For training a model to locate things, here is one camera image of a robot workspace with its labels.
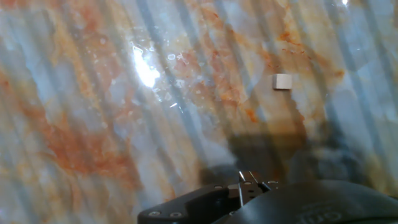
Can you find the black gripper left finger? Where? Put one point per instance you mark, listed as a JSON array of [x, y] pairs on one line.
[[192, 208]]

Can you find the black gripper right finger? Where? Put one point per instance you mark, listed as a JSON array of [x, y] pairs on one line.
[[250, 188]]

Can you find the tiny pale wooden block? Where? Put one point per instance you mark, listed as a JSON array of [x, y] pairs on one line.
[[282, 81]]

